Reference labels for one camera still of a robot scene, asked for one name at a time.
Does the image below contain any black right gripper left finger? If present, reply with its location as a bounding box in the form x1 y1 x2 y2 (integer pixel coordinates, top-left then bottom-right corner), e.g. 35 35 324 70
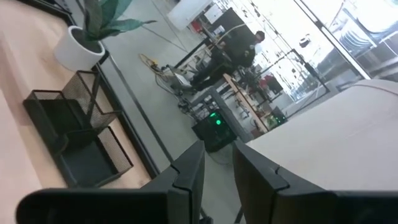
141 140 206 224

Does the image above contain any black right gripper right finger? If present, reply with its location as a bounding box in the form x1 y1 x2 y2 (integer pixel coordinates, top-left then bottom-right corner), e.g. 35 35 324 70
233 140 338 224

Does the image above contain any black mesh desk organizer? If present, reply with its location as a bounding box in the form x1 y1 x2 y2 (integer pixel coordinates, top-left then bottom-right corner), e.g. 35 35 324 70
22 70 134 189

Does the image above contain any black computer tower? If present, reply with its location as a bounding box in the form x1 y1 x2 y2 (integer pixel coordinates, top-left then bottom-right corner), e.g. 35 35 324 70
192 110 239 153

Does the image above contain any wooden background table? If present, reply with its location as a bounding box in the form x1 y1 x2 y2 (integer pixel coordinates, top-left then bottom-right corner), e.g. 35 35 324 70
222 73 270 134

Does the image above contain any person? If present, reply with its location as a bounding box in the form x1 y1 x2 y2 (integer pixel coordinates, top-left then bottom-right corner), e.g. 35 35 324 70
189 30 266 91

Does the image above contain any white board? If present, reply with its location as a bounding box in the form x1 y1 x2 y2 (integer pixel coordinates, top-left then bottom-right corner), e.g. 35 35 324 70
167 0 213 31

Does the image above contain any green plant in white pot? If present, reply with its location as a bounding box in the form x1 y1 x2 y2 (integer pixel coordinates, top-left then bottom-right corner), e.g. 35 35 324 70
53 0 157 72

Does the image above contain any yellow floor cable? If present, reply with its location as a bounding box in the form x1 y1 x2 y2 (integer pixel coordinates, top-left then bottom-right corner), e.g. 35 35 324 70
138 53 164 75

